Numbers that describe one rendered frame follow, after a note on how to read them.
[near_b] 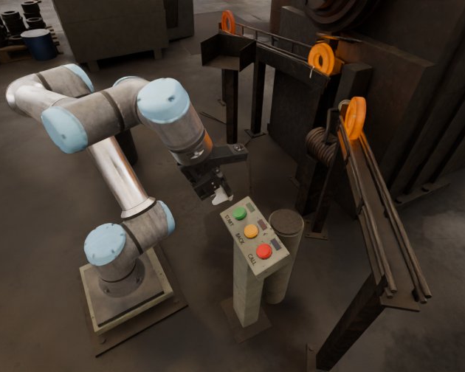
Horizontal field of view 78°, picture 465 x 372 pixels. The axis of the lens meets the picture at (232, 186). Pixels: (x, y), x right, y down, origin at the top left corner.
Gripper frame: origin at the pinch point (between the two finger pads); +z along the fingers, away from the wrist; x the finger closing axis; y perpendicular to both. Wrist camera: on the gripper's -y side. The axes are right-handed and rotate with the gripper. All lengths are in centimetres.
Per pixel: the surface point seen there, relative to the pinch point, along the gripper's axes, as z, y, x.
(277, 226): 22.1, -8.1, 4.1
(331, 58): 19, -76, -52
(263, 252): 9.4, 1.0, 15.3
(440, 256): 103, -76, 25
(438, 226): 108, -92, 12
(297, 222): 24.4, -14.4, 5.4
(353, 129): 18, -51, -9
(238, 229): 10.4, 3.4, 3.8
